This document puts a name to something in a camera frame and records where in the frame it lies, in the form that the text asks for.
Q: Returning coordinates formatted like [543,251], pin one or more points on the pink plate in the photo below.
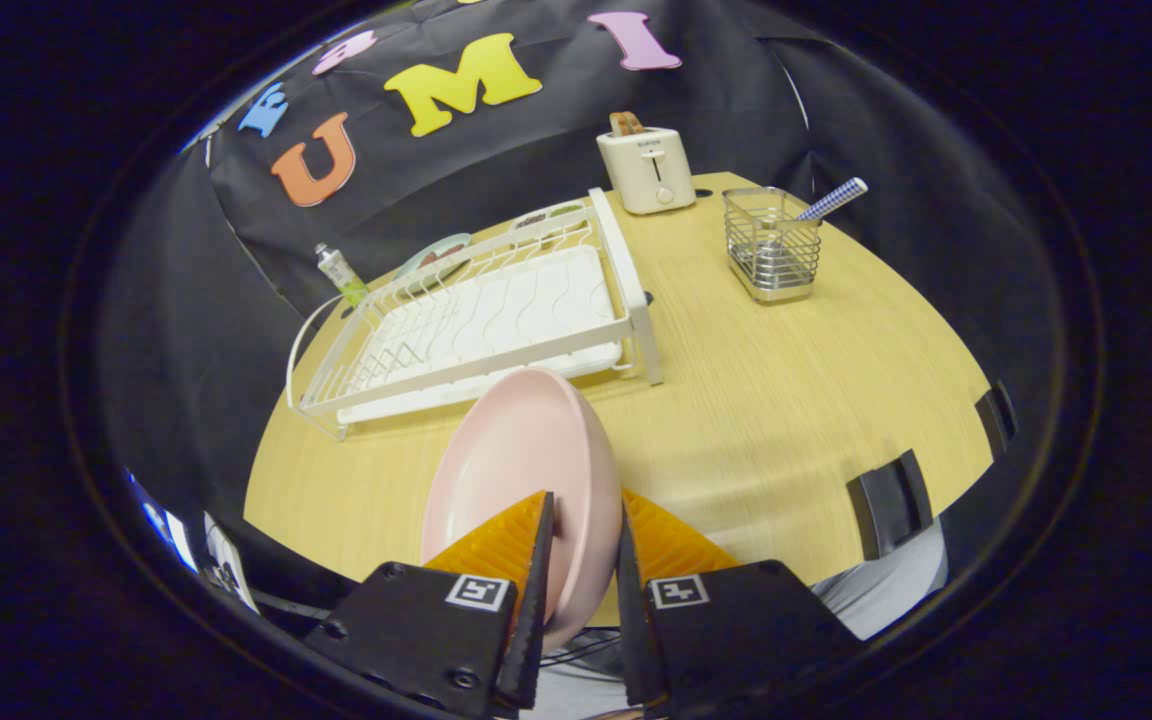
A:
[516,450]

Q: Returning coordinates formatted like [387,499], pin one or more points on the pale green plate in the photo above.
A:
[426,262]

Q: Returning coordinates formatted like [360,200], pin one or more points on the white toaster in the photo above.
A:
[648,170]

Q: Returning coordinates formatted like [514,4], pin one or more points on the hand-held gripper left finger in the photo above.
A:
[416,630]

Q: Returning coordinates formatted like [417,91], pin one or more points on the brown toast slice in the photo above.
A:
[626,123]

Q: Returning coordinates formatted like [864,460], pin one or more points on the black backdrop cloth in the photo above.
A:
[536,140]

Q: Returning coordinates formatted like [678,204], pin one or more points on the white blue panel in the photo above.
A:
[171,530]

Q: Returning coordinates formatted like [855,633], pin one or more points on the small white condiment tray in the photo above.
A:
[546,217]

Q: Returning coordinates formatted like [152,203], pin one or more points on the white printed sheet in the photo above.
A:
[231,565]

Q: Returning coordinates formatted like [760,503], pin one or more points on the clear bottle with green liquid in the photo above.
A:
[338,270]

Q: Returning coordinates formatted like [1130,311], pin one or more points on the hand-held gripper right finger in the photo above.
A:
[736,630]

